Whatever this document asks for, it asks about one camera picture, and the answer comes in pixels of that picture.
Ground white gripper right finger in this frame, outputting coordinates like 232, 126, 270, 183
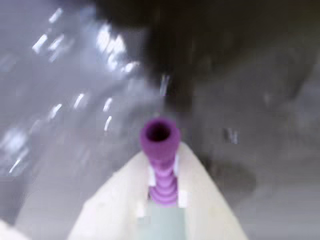
177, 141, 248, 240

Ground purple ribbed pen grip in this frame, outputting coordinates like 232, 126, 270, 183
139, 117, 181, 206

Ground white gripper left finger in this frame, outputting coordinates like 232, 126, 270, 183
67, 151, 151, 240

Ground glossy black table mat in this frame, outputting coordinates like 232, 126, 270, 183
0, 0, 320, 240

